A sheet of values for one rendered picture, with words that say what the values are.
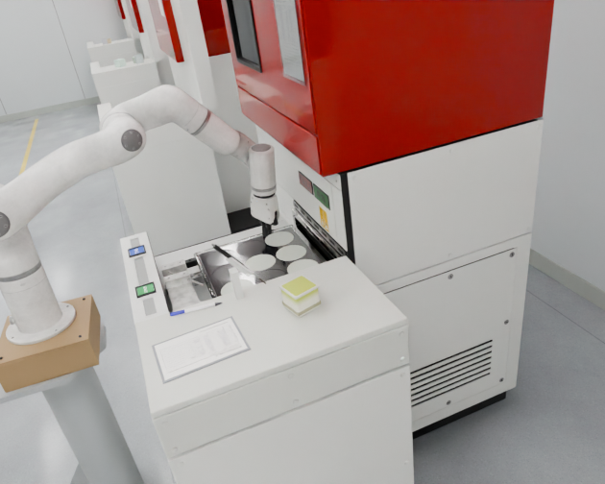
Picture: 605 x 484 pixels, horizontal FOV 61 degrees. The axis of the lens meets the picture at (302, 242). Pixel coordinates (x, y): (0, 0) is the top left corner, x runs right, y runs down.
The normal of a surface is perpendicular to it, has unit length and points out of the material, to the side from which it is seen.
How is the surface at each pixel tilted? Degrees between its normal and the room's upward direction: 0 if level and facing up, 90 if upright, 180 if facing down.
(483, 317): 90
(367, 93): 90
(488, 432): 0
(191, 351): 0
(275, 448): 90
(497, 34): 90
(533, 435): 0
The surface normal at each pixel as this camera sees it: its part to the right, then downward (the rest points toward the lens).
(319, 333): -0.13, -0.86
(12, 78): 0.36, 0.42
